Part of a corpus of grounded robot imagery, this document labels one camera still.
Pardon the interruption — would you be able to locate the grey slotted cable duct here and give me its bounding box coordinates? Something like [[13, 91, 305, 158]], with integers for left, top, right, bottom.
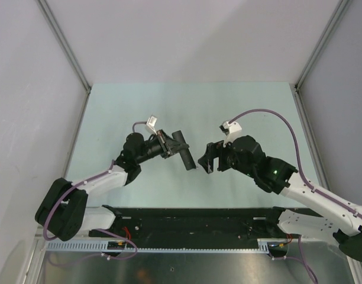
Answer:
[[46, 239, 272, 253]]

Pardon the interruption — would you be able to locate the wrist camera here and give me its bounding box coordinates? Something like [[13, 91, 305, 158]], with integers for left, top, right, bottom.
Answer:
[[219, 121, 242, 147], [146, 115, 157, 134]]

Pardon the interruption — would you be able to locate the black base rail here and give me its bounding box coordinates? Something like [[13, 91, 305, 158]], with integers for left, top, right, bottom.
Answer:
[[88, 206, 300, 249]]

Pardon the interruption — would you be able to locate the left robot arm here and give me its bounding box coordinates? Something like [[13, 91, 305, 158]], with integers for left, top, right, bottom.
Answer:
[[35, 130, 196, 241]]

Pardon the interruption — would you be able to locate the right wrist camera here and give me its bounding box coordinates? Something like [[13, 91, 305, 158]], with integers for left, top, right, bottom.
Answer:
[[219, 121, 242, 147]]

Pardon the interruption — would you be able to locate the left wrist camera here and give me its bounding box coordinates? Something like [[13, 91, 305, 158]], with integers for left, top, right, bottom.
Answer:
[[146, 115, 157, 134]]

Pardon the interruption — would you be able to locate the black remote control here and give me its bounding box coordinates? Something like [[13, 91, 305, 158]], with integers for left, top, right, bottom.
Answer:
[[172, 130, 196, 170]]

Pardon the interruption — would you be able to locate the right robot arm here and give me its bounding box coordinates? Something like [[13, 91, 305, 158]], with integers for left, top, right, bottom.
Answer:
[[198, 135, 362, 262]]

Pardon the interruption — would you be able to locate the right aluminium frame post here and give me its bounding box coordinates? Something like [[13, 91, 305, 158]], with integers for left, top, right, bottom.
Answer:
[[293, 0, 352, 92]]

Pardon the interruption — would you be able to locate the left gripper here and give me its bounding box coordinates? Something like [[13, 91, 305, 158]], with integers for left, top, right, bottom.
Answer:
[[135, 129, 188, 164]]

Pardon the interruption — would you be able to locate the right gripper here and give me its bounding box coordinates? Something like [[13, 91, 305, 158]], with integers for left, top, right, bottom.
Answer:
[[198, 140, 255, 178]]

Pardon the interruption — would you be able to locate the left aluminium frame post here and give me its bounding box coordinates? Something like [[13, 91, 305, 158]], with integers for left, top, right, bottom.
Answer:
[[35, 0, 92, 94]]

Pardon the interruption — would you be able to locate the aluminium frame post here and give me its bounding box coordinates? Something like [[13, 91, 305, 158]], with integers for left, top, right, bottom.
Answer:
[[293, 0, 352, 92], [35, 0, 92, 94]]

